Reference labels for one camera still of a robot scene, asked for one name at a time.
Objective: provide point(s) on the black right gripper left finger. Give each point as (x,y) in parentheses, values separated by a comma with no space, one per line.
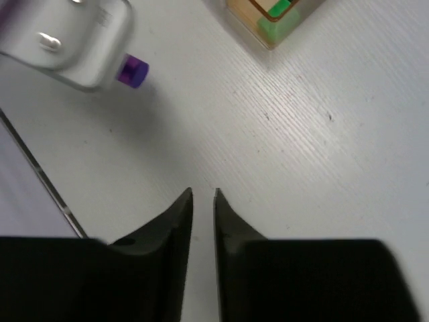
(140,277)

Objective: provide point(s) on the black purple-capped highlighter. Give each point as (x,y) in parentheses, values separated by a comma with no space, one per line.
(133,72)

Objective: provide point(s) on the black green-capped highlighter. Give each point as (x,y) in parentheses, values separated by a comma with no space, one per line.
(273,32)

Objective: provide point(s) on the orange transparent container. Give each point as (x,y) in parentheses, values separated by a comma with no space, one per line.
(248,12)

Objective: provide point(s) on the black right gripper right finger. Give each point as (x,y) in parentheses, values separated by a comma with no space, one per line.
(262,279)

